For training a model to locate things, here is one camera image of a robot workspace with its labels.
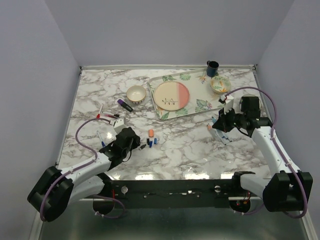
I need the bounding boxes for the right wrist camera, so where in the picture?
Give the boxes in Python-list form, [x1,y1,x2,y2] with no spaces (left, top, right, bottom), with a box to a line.
[219,94,234,114]

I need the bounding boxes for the floral yellow rimmed bowl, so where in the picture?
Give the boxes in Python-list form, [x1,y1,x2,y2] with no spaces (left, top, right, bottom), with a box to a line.
[210,75,231,94]

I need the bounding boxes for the white bowl blue stripes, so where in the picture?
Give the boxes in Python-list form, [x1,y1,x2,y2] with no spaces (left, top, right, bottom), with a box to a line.
[126,85,147,105]

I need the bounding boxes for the cream and pink plate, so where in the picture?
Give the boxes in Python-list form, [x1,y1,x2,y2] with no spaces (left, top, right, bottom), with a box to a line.
[153,81,190,111]

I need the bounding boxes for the blue cap thin marker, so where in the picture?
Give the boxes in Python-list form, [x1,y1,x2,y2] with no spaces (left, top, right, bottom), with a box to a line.
[96,130,106,148]

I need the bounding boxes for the dark blue mug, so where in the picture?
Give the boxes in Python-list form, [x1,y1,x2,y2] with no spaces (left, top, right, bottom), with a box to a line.
[206,60,220,78]

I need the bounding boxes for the light blue highlighter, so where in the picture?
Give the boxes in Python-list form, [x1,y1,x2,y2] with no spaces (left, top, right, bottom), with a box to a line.
[211,116,217,124]

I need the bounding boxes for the red cap whiteboard marker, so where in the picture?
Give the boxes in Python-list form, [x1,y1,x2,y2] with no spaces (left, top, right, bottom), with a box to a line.
[96,104,104,119]

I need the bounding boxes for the orange highlighter pen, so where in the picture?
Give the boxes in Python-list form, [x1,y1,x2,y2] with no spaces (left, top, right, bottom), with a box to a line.
[206,124,218,138]

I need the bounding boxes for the orange highlighter cap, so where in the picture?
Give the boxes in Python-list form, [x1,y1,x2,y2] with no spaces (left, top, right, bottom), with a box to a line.
[148,129,154,138]

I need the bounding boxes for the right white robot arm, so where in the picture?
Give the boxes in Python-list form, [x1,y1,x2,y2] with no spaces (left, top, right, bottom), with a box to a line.
[212,95,313,216]

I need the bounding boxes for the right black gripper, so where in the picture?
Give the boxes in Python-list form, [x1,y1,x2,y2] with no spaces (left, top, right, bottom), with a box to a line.
[213,105,247,133]

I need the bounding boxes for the floral rectangular serving tray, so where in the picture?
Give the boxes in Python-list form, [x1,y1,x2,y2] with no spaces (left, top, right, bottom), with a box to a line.
[148,68,228,120]

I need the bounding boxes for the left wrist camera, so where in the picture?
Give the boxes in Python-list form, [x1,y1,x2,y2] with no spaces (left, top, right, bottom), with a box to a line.
[113,117,127,134]

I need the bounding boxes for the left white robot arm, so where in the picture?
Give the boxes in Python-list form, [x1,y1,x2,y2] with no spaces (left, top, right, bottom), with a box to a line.
[27,127,141,222]

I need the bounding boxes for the blue acrylic marker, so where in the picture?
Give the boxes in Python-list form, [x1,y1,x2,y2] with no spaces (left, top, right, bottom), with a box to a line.
[215,132,228,145]

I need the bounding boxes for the purple highlighter black cap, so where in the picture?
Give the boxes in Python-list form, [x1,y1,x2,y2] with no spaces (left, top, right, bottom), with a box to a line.
[117,99,133,113]

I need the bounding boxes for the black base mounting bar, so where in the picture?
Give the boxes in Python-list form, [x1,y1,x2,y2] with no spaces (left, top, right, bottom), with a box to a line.
[81,178,261,210]

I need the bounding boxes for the pink red pen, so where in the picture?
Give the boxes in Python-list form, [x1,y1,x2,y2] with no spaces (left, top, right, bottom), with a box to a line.
[102,113,120,119]

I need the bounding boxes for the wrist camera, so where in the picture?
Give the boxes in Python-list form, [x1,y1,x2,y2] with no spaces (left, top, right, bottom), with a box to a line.
[113,117,127,134]
[219,94,234,114]

